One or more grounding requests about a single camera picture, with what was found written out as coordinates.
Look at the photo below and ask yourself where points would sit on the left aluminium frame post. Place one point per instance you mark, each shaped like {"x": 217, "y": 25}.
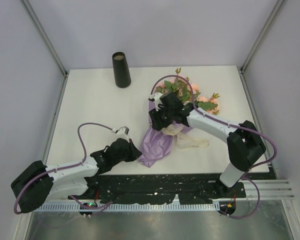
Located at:
{"x": 43, "y": 34}

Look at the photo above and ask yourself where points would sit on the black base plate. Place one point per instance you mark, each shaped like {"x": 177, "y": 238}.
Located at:
{"x": 159, "y": 189}

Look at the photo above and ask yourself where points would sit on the pink flower bunch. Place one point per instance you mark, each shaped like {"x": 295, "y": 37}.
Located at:
{"x": 187, "y": 91}

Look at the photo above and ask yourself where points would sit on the aluminium front rail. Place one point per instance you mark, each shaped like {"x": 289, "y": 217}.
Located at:
{"x": 275, "y": 189}

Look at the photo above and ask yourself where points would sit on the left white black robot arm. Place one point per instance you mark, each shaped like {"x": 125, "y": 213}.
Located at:
{"x": 40, "y": 183}

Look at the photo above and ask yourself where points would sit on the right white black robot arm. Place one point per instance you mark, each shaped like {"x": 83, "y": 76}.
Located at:
{"x": 244, "y": 144}

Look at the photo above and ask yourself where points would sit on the black conical vase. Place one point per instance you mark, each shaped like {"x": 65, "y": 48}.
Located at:
{"x": 121, "y": 71}

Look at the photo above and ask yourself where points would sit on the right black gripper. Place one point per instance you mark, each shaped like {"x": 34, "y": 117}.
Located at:
{"x": 158, "y": 123}

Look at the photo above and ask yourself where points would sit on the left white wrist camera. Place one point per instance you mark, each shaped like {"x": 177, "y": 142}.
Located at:
{"x": 121, "y": 133}

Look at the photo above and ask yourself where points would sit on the purple wrapping paper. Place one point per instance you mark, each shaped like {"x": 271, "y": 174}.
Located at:
{"x": 154, "y": 146}

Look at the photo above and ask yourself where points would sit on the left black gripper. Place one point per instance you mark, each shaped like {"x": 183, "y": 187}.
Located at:
{"x": 134, "y": 152}

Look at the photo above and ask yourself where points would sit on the aluminium frame post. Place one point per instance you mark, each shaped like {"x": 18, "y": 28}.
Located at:
{"x": 267, "y": 26}
{"x": 43, "y": 34}

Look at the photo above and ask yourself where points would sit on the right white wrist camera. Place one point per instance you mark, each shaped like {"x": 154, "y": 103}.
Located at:
{"x": 156, "y": 99}

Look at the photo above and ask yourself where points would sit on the cream gold-lettered ribbon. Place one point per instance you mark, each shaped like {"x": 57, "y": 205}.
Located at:
{"x": 182, "y": 140}

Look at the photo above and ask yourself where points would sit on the white slotted cable duct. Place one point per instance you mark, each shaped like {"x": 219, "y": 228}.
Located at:
{"x": 172, "y": 207}

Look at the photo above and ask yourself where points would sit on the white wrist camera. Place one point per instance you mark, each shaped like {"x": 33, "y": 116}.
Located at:
{"x": 156, "y": 99}
{"x": 121, "y": 133}

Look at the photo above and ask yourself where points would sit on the right aluminium frame post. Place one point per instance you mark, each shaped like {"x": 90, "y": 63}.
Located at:
{"x": 267, "y": 26}

